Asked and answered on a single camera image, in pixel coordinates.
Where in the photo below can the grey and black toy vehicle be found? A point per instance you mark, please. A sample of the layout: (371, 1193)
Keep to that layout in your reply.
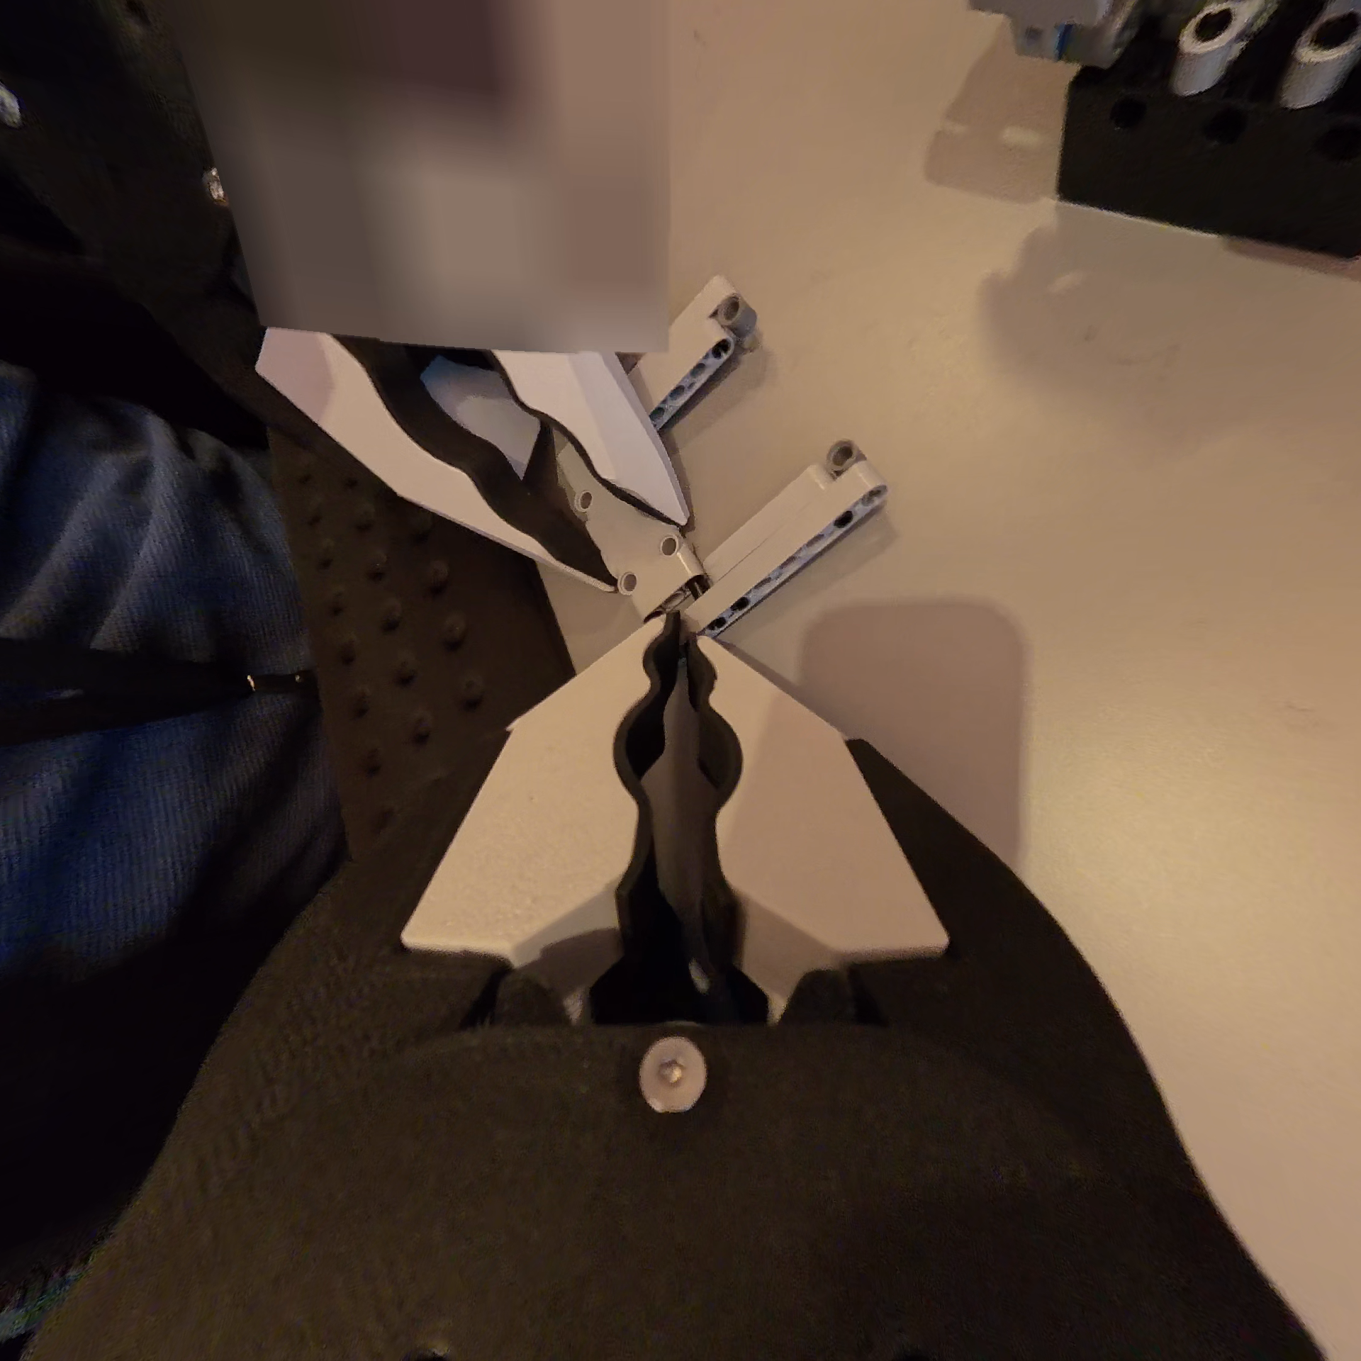
(1221, 138)

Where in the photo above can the short grey holed beam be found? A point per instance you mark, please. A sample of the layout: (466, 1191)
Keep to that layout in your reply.
(760, 520)

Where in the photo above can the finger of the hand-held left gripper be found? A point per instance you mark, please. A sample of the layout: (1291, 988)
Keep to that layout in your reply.
(616, 425)
(341, 403)

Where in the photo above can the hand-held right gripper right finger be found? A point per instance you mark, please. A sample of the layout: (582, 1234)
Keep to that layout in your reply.
(828, 850)

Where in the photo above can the person's grey trousers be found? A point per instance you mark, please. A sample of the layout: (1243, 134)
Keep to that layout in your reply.
(139, 638)

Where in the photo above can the grey rectangular holed panel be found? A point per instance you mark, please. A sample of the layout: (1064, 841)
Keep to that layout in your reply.
(626, 530)

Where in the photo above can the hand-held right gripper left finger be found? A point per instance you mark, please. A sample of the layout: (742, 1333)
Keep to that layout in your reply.
(531, 850)

